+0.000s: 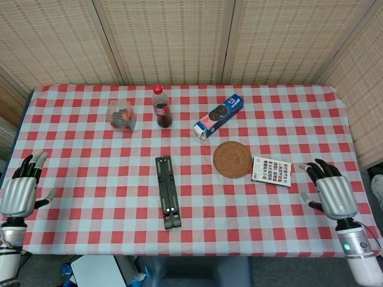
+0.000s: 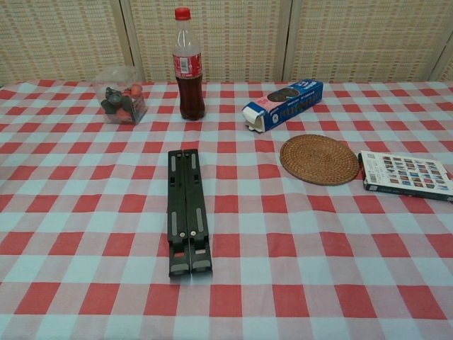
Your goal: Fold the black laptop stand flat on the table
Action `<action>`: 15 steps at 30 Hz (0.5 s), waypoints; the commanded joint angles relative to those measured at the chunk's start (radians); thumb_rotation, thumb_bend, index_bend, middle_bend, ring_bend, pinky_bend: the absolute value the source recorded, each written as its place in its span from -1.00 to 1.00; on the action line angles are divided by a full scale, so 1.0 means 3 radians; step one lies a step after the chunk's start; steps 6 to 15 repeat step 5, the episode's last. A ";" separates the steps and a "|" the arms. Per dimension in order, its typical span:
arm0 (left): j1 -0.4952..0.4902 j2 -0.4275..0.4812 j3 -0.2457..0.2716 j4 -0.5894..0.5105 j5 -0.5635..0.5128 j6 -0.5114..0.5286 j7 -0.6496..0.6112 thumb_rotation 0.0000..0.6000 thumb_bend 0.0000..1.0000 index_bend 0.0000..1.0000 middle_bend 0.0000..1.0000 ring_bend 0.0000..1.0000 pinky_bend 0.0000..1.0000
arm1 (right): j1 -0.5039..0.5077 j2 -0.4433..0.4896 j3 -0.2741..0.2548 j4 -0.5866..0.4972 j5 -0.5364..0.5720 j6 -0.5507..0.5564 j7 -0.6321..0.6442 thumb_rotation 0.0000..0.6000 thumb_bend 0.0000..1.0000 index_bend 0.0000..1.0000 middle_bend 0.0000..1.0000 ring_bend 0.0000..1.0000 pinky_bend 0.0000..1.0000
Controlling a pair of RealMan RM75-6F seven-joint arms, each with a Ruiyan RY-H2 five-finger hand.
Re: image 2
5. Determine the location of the red white checked tablecloth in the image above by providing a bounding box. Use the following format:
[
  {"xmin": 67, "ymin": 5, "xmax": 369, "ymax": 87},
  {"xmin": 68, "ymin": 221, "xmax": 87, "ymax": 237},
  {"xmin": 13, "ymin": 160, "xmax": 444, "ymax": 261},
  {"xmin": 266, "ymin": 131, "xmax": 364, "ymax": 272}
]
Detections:
[{"xmin": 0, "ymin": 79, "xmax": 453, "ymax": 340}]

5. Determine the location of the blue cookie box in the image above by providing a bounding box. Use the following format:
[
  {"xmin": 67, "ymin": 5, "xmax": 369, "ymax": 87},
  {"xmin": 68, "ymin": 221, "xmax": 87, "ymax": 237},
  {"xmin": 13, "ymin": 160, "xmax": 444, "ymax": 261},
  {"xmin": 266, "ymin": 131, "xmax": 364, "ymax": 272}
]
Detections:
[{"xmin": 242, "ymin": 79, "xmax": 325, "ymax": 134}]

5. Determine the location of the cola bottle with red cap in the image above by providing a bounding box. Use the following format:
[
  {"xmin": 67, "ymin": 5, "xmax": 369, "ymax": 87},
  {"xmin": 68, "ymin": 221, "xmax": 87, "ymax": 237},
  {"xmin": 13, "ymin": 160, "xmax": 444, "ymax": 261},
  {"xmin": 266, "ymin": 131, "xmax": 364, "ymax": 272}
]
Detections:
[{"xmin": 171, "ymin": 6, "xmax": 207, "ymax": 120}]

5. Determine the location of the flat box with picture grid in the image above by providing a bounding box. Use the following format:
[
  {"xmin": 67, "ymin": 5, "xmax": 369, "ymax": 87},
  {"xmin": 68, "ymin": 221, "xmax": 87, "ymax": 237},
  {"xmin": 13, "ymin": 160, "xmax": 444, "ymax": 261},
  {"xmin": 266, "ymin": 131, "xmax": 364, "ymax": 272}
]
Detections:
[{"xmin": 358, "ymin": 150, "xmax": 453, "ymax": 203}]

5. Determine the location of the black folding stand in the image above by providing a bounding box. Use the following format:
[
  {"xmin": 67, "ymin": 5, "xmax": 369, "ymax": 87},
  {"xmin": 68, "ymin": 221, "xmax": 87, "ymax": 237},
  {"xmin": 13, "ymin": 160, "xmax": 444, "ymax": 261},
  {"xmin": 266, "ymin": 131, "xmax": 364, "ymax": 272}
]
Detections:
[{"xmin": 166, "ymin": 148, "xmax": 214, "ymax": 279}]

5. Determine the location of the bamboo folding screen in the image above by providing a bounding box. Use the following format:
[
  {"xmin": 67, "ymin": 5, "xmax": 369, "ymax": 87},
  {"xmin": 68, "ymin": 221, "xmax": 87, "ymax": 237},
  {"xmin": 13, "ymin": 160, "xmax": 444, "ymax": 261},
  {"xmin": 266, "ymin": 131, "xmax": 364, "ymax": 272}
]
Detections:
[{"xmin": 0, "ymin": 0, "xmax": 453, "ymax": 86}]

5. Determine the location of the clear bag of snacks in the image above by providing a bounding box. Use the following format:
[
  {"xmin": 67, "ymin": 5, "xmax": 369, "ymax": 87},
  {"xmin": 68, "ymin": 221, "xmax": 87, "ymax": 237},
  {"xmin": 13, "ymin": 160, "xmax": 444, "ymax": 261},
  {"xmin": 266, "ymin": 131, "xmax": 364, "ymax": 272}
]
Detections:
[{"xmin": 92, "ymin": 65, "xmax": 149, "ymax": 125}]

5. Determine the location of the round woven rattan coaster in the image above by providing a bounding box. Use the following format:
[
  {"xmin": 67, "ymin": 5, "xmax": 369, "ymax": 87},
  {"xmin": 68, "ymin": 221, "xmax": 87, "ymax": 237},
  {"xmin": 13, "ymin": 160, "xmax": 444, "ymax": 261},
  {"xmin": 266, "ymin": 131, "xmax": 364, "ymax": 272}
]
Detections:
[{"xmin": 280, "ymin": 133, "xmax": 360, "ymax": 186}]

